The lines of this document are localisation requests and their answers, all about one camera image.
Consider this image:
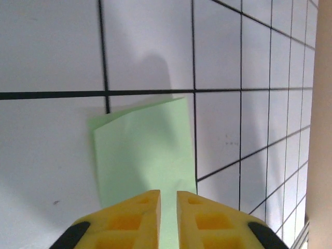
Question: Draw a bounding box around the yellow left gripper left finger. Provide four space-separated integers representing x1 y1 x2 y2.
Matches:
53 189 161 249

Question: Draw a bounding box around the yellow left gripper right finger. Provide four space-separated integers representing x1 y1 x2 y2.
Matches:
177 190 290 249

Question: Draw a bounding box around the green paper sheet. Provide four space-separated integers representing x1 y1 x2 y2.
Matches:
88 97 198 249

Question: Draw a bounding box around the aluminium side rail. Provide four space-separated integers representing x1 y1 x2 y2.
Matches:
290 219 311 249

